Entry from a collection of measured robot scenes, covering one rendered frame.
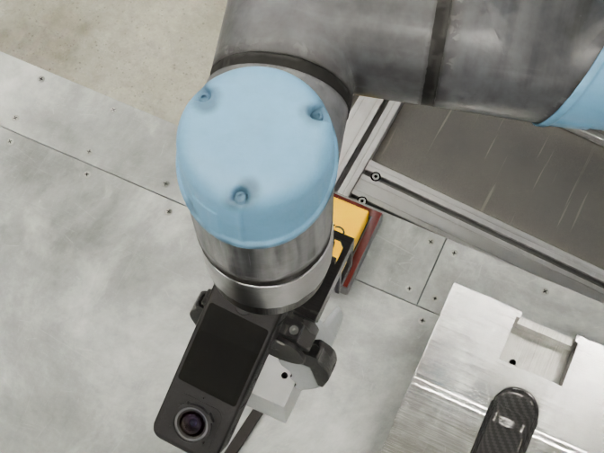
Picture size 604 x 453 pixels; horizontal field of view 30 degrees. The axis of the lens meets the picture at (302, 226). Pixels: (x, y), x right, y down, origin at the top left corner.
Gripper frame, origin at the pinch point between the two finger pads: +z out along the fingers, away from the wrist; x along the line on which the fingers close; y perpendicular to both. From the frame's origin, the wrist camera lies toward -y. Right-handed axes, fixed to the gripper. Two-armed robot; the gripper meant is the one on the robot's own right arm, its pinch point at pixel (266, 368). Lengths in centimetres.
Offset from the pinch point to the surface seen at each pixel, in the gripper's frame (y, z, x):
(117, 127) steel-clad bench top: 18.7, 15.1, 25.5
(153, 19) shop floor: 71, 95, 61
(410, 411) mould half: 3.0, 6.4, -10.8
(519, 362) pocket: 11.0, 8.8, -17.3
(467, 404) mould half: 5.3, 6.2, -14.7
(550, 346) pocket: 13.4, 8.8, -19.1
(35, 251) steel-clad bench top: 4.4, 15.0, 26.3
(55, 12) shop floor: 65, 95, 78
